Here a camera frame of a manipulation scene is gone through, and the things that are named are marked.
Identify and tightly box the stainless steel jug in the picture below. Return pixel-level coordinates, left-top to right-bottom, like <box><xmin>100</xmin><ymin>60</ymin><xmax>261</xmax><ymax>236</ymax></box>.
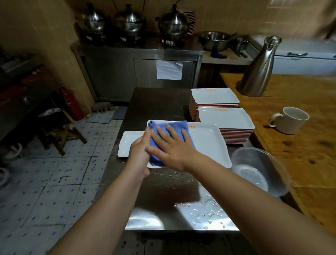
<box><xmin>237</xmin><ymin>35</ymin><xmax>282</xmax><ymax>98</ymax></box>

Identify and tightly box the stainless steel cabinet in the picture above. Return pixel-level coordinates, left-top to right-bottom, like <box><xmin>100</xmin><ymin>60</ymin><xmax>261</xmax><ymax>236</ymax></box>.
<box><xmin>70</xmin><ymin>39</ymin><xmax>204</xmax><ymax>103</ymax></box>

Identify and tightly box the wooden stool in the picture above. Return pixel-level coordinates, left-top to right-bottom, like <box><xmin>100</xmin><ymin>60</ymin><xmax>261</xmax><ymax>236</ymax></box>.
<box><xmin>39</xmin><ymin>123</ymin><xmax>88</xmax><ymax>156</ymax></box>

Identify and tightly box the steel pot with lid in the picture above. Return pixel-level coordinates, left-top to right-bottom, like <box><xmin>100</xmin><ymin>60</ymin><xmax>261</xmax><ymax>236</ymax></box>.
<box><xmin>113</xmin><ymin>4</ymin><xmax>147</xmax><ymax>37</ymax></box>
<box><xmin>79</xmin><ymin>3</ymin><xmax>107</xmax><ymax>31</ymax></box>
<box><xmin>155</xmin><ymin>4</ymin><xmax>191</xmax><ymax>40</ymax></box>

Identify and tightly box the small steel pan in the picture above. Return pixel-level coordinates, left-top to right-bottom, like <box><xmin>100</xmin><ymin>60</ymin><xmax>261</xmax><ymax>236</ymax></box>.
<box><xmin>231</xmin><ymin>35</ymin><xmax>250</xmax><ymax>58</ymax></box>

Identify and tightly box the person's right forearm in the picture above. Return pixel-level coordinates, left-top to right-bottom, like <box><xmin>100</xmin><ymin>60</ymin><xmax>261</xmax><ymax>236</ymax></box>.
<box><xmin>184</xmin><ymin>157</ymin><xmax>336</xmax><ymax>255</ymax></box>

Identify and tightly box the blue cleaning cloth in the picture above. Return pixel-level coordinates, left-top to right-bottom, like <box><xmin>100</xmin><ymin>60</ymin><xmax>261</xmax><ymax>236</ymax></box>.
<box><xmin>149</xmin><ymin>120</ymin><xmax>196</xmax><ymax>167</ymax></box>

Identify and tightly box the red cylinder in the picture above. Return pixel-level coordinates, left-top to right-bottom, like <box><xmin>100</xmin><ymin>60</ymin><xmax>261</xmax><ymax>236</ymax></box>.
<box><xmin>58</xmin><ymin>87</ymin><xmax>85</xmax><ymax>121</ymax></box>

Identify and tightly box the white paper sheet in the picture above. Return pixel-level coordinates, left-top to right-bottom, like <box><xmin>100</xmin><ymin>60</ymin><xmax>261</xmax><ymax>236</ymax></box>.
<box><xmin>156</xmin><ymin>60</ymin><xmax>184</xmax><ymax>80</ymax></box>

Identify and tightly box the large white rectangular plate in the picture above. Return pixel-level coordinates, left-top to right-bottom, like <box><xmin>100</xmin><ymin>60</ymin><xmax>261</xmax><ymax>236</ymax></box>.
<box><xmin>146</xmin><ymin>119</ymin><xmax>233</xmax><ymax>169</ymax></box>

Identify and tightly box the person's left hand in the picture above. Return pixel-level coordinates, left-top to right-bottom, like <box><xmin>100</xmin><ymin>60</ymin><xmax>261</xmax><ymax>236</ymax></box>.
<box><xmin>125</xmin><ymin>127</ymin><xmax>153</xmax><ymax>182</ymax></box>

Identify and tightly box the person's right hand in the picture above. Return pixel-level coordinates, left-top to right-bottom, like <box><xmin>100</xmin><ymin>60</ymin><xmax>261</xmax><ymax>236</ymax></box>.
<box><xmin>145</xmin><ymin>124</ymin><xmax>200</xmax><ymax>173</ymax></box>

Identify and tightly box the dark blue rag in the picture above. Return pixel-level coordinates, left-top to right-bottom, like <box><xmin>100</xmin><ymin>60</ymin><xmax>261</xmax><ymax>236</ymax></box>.
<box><xmin>210</xmin><ymin>48</ymin><xmax>228</xmax><ymax>60</ymax></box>

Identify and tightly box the black induction cooker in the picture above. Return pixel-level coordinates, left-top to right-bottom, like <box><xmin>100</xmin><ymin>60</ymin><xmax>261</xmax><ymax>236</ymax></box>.
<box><xmin>116</xmin><ymin>34</ymin><xmax>146</xmax><ymax>48</ymax></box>
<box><xmin>77</xmin><ymin>27</ymin><xmax>108</xmax><ymax>45</ymax></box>
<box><xmin>160</xmin><ymin>37</ymin><xmax>187</xmax><ymax>49</ymax></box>

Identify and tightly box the white chest freezer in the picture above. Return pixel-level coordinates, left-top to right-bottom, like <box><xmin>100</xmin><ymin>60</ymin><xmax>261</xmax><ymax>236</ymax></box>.
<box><xmin>251</xmin><ymin>36</ymin><xmax>336</xmax><ymax>77</ymax></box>

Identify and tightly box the person's left forearm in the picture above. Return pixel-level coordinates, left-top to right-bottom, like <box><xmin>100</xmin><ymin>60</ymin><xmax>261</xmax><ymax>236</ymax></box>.
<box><xmin>48</xmin><ymin>168</ymin><xmax>151</xmax><ymax>255</ymax></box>

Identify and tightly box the clear plastic bowl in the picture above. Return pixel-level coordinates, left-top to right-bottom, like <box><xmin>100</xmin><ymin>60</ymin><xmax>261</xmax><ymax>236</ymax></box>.
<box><xmin>230</xmin><ymin>147</ymin><xmax>292</xmax><ymax>198</ymax></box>

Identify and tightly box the stack of round plates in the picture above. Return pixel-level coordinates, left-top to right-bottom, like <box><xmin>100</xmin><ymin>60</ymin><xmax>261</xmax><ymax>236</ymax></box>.
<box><xmin>183</xmin><ymin>11</ymin><xmax>196</xmax><ymax>36</ymax></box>

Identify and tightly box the grey floor mat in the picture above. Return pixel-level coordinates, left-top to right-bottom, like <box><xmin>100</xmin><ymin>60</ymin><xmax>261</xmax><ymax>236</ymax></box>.
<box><xmin>86</xmin><ymin>110</ymin><xmax>118</xmax><ymax>124</ymax></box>

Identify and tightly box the white ceramic mug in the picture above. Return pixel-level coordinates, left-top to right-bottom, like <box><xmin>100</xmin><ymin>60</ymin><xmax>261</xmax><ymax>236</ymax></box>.
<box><xmin>268</xmin><ymin>106</ymin><xmax>310</xmax><ymax>135</ymax></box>

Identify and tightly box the black bin with bag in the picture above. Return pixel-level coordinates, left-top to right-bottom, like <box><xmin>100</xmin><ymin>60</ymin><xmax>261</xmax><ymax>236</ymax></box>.
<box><xmin>37</xmin><ymin>107</ymin><xmax>69</xmax><ymax>132</ymax></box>

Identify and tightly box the white slipper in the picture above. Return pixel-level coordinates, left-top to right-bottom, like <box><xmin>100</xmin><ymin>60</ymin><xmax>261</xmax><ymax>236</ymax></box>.
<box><xmin>0</xmin><ymin>143</ymin><xmax>23</xmax><ymax>161</ymax></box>

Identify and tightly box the dark storage shelf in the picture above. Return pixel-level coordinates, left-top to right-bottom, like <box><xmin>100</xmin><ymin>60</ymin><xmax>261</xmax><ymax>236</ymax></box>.
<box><xmin>0</xmin><ymin>51</ymin><xmax>62</xmax><ymax>143</ymax></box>

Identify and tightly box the steel mixing bowl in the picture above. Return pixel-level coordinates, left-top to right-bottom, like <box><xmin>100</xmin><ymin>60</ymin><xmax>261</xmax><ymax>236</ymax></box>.
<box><xmin>198</xmin><ymin>31</ymin><xmax>233</xmax><ymax>52</ymax></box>

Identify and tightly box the stack of white square plates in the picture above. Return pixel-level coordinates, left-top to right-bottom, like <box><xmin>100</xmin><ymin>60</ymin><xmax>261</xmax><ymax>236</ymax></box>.
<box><xmin>189</xmin><ymin>88</ymin><xmax>240</xmax><ymax>122</ymax></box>
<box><xmin>197</xmin><ymin>107</ymin><xmax>256</xmax><ymax>145</ymax></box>

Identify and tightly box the small white rectangular plate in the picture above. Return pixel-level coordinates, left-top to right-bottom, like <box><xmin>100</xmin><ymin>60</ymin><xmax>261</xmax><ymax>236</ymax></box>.
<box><xmin>117</xmin><ymin>130</ymin><xmax>148</xmax><ymax>158</ymax></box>

